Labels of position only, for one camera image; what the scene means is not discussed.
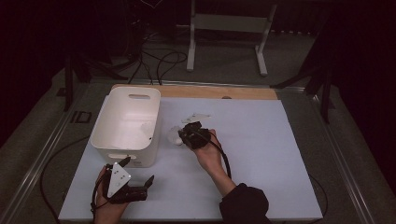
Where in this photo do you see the black tripod stand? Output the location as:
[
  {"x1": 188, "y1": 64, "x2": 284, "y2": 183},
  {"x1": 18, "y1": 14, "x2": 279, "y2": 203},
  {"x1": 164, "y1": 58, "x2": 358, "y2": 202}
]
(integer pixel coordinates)
[
  {"x1": 269, "y1": 60, "x2": 336, "y2": 125},
  {"x1": 63, "y1": 55, "x2": 129, "y2": 113}
]

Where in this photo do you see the metal floor rail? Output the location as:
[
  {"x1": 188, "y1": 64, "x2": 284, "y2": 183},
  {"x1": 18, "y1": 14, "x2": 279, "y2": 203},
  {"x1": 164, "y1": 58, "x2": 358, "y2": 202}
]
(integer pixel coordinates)
[
  {"x1": 89, "y1": 78, "x2": 306, "y2": 93},
  {"x1": 0, "y1": 81, "x2": 94, "y2": 224},
  {"x1": 305, "y1": 89, "x2": 378, "y2": 224}
]

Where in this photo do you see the white plastic bin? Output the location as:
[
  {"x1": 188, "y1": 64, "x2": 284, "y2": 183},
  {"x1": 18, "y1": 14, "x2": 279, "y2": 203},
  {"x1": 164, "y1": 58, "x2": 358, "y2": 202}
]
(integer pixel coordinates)
[{"x1": 90, "y1": 86, "x2": 163, "y2": 169}]

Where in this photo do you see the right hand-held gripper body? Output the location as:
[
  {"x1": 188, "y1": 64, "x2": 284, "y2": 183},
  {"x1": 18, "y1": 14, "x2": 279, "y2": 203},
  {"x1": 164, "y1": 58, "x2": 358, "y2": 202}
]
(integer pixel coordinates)
[{"x1": 178, "y1": 113, "x2": 213, "y2": 150}]

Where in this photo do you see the grey metal stand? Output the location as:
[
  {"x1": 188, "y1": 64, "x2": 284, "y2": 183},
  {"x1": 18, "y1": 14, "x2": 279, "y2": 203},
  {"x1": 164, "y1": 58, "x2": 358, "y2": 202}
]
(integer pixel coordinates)
[{"x1": 176, "y1": 0, "x2": 279, "y2": 77}]

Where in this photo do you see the bundle of black floor cables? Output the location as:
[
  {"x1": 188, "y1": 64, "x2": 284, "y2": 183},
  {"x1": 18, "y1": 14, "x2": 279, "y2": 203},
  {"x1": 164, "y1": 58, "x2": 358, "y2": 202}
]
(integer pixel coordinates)
[{"x1": 123, "y1": 29, "x2": 189, "y2": 86}]

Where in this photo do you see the right hand-held gripper cable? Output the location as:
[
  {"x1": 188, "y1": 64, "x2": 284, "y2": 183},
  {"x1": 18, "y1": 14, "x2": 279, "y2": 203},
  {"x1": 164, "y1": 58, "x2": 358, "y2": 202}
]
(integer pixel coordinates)
[{"x1": 207, "y1": 133, "x2": 329, "y2": 223}]

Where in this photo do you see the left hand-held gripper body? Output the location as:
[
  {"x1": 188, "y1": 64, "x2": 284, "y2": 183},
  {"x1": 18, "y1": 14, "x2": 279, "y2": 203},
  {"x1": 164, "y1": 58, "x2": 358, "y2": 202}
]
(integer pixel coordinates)
[{"x1": 104, "y1": 161, "x2": 149, "y2": 205}]

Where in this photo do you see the white shuttlecock black band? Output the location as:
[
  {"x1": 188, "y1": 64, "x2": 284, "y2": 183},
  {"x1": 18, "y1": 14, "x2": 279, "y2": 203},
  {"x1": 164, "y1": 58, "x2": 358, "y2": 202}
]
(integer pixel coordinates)
[{"x1": 167, "y1": 124, "x2": 185, "y2": 147}]

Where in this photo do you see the pale blue table mat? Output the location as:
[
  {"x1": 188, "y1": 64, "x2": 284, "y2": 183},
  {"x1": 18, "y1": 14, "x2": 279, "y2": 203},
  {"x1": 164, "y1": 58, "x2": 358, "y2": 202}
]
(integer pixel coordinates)
[{"x1": 58, "y1": 95, "x2": 324, "y2": 223}]

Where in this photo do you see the black floor cable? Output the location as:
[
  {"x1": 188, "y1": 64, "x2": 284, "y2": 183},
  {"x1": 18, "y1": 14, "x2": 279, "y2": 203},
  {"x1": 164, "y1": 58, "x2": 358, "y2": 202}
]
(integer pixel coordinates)
[{"x1": 39, "y1": 134, "x2": 92, "y2": 222}]

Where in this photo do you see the left hand-held gripper cable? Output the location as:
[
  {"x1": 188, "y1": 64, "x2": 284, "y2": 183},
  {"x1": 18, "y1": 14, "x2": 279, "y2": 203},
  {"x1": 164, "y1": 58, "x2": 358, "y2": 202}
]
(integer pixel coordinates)
[{"x1": 90, "y1": 170, "x2": 110, "y2": 217}]

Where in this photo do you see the person's left hand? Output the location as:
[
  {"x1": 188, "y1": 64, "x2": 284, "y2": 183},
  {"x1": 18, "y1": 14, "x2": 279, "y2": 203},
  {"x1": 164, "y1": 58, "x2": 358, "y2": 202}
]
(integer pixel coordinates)
[{"x1": 93, "y1": 165, "x2": 129, "y2": 219}]

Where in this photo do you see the person's right hand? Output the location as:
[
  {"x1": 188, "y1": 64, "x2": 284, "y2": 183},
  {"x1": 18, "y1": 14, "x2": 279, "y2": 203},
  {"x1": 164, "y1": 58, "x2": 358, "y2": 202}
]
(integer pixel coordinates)
[{"x1": 193, "y1": 128, "x2": 224, "y2": 175}]

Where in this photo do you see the hand-held gripper cable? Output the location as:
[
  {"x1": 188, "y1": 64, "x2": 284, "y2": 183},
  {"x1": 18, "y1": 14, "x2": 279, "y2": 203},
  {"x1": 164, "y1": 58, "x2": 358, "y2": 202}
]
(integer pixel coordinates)
[
  {"x1": 90, "y1": 170, "x2": 110, "y2": 217},
  {"x1": 207, "y1": 133, "x2": 329, "y2": 223}
]

